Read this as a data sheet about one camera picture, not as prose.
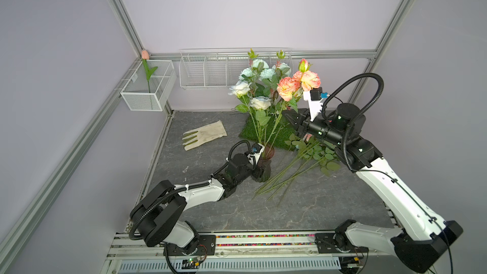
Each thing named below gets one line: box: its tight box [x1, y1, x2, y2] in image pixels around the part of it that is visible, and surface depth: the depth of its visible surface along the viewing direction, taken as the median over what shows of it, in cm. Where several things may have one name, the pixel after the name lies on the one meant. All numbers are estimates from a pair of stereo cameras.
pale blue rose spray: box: [238, 48, 292, 96], surface depth 75 cm
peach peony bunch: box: [252, 133, 341, 208], surface depth 93 cm
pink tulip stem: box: [141, 49, 158, 94], surface depth 91 cm
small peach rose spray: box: [265, 58, 322, 149], surface depth 52 cm
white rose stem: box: [227, 80, 252, 98], surface depth 70 cm
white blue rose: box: [249, 95, 272, 110], surface depth 70 cm
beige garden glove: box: [181, 119, 228, 151], surface depth 111 cm
